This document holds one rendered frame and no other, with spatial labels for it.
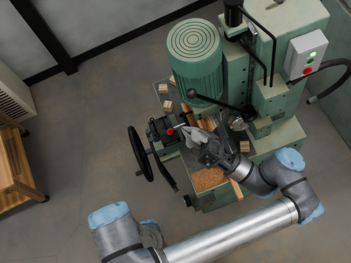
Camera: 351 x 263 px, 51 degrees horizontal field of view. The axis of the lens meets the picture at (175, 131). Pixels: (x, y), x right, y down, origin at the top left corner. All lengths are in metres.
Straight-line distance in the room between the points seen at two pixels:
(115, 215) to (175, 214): 1.52
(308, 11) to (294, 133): 0.73
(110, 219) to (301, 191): 0.57
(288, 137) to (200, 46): 0.79
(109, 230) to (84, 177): 1.75
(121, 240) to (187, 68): 0.54
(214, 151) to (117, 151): 1.58
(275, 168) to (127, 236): 0.51
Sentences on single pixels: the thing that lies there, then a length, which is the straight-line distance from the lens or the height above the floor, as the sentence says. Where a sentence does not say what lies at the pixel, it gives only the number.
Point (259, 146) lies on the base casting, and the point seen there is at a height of 0.80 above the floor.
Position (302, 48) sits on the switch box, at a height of 1.48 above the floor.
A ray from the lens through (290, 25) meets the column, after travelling 1.19.
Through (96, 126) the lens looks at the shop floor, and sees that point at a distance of 2.85.
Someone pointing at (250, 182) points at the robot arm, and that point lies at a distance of 1.27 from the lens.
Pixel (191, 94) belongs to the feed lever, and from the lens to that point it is 1.13.
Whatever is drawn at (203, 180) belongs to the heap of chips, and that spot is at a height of 0.93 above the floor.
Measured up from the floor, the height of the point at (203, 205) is 0.62.
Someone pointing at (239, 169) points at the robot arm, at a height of 1.26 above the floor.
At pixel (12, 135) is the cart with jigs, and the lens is 2.90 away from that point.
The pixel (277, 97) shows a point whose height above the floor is 1.29.
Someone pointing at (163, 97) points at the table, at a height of 0.90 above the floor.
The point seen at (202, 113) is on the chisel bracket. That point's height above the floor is 1.05.
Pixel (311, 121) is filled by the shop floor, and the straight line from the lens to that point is 2.74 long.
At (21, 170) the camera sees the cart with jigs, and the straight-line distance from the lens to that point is 2.75.
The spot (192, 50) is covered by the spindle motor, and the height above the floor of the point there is 1.51.
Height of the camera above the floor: 2.44
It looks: 66 degrees down
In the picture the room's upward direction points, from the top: 20 degrees counter-clockwise
